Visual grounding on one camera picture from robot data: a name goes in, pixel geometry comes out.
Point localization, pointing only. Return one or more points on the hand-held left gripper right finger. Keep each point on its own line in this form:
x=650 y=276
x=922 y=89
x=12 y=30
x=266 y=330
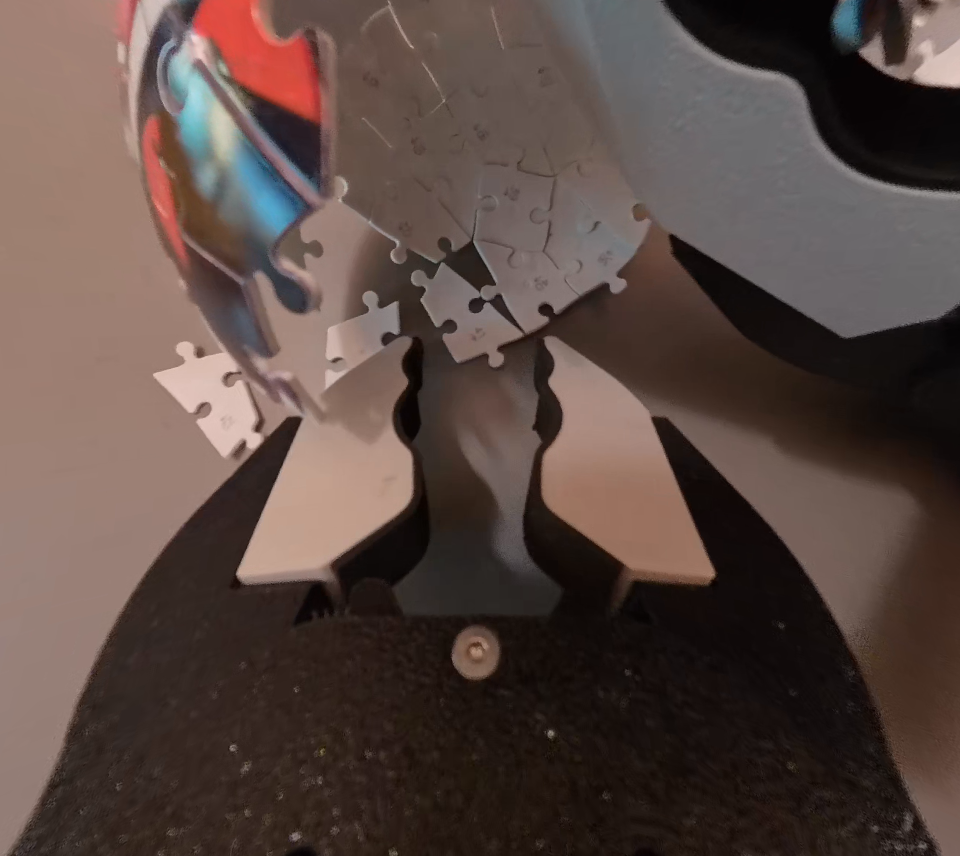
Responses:
x=622 y=496

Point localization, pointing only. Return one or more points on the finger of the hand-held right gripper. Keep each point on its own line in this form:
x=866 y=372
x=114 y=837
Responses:
x=750 y=181

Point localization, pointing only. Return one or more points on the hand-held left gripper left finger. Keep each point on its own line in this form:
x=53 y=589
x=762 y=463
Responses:
x=330 y=496

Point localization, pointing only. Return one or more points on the partly built puzzle ball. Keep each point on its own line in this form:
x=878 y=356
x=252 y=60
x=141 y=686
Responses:
x=450 y=121

